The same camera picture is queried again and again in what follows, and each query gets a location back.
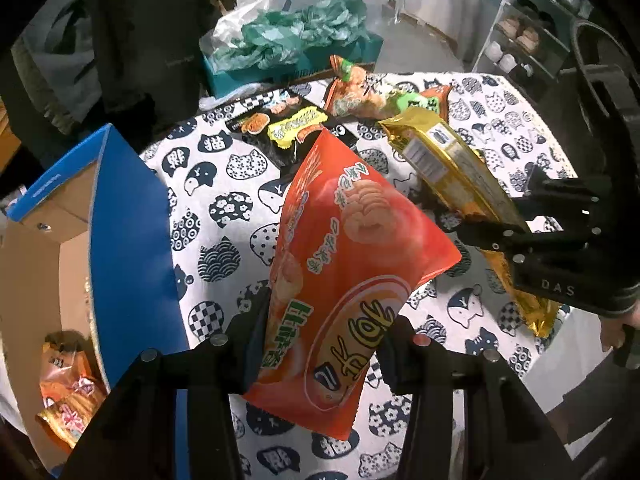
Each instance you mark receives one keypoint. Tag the cat pattern tablecloth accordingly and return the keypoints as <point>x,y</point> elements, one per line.
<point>225,199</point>

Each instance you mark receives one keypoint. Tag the orange hand-print snack bag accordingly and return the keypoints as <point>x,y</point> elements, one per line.
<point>64,369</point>

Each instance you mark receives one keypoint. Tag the teal crumpled plastic bags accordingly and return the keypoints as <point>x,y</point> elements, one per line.
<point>266,42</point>

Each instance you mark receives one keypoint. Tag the black yellow snack bag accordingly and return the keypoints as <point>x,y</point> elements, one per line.
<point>285,129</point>

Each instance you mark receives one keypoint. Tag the person right hand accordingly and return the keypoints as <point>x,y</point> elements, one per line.
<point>612,334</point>

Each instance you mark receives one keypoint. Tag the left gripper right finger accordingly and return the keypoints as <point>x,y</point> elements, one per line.
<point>416,365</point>

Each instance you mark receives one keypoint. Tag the orange striped fries snack bag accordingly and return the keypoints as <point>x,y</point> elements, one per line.
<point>67,419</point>

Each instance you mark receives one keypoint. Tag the shoe rack with shoes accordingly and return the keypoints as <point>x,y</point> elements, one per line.
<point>531,39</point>

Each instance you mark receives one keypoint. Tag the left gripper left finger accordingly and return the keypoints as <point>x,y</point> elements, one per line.
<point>189,433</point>

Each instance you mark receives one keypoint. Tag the orange green pea snack bag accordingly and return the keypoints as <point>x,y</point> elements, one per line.
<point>355,92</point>

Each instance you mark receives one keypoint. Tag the hanging dark jackets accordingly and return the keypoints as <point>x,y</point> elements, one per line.
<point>69,67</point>

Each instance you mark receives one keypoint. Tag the blue cardboard box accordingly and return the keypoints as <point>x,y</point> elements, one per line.
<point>87,250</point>

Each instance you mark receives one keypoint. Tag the large red chip bag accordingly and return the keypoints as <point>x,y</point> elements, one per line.
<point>351,250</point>

